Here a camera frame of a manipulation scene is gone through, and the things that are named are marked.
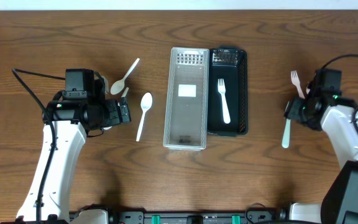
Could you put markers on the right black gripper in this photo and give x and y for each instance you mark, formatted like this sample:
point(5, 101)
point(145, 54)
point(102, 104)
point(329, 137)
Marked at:
point(293, 112)

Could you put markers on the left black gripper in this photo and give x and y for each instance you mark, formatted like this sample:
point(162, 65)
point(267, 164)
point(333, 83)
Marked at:
point(124, 109)

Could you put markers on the pink plastic fork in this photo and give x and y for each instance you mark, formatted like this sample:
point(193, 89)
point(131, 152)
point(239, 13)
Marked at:
point(296, 81)

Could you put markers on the pale green plastic fork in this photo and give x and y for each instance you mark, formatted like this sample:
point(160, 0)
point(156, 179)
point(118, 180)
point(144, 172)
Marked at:
point(286, 134)

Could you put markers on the white plastic fork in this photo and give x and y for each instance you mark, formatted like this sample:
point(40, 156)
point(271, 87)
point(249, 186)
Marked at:
point(222, 92)

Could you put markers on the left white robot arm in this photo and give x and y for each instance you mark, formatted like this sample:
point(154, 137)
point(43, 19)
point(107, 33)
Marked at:
point(68, 119)

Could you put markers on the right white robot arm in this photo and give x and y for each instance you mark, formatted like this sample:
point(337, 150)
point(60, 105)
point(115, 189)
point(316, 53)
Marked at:
point(338, 118)

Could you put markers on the clear plastic basket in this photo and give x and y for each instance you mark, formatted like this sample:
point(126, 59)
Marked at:
point(187, 100)

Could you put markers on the black plastic basket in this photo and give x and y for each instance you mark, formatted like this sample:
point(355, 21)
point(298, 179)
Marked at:
point(230, 65)

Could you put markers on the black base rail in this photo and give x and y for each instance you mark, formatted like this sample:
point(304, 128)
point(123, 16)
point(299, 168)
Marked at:
point(254, 214)

